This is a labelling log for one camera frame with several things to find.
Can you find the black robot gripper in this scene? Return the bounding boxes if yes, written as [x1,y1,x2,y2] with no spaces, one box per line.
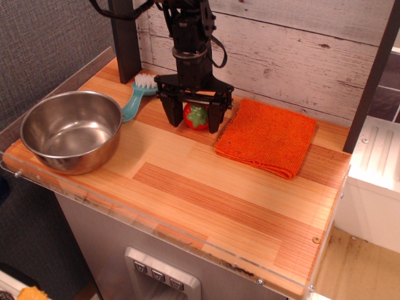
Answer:
[154,51,234,134]

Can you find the red toy strawberry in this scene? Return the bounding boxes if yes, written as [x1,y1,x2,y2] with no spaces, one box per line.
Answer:
[183,103,209,130]

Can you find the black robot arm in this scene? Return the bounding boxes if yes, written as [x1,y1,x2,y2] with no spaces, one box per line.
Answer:
[155,1,234,133]

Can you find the orange folded towel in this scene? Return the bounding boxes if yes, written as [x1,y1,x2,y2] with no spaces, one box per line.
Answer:
[215,98,316,179]

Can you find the teal dish brush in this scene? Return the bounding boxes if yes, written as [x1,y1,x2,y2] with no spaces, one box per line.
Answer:
[122,74,158,123]

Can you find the stainless steel bowl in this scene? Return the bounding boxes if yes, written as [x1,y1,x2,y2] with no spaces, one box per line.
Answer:
[20,91,123,175]

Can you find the grey toy fridge cabinet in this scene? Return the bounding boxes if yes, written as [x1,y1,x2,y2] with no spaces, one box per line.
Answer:
[56,194,285,299]

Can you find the silver dispenser panel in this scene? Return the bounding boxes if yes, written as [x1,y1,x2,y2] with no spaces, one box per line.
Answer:
[124,246,202,300]

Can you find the white toy sink unit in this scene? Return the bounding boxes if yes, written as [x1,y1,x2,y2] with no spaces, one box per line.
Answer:
[332,46,400,254]

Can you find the yellow object bottom left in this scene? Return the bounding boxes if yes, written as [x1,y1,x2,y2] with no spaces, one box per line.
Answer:
[17,286,49,300]

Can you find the dark left post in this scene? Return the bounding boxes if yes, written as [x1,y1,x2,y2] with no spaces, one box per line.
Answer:
[108,0,142,84]

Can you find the dark post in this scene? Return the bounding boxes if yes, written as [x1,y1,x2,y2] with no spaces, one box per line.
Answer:
[108,0,142,84]
[342,0,399,154]

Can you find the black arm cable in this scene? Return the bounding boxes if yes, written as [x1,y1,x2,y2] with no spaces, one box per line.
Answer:
[89,0,228,69]

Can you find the clear acrylic guard rail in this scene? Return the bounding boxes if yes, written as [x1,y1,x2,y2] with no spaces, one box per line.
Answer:
[4,144,350,299]

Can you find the dark right post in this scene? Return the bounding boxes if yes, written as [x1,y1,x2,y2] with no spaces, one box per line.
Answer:
[342,0,399,154]

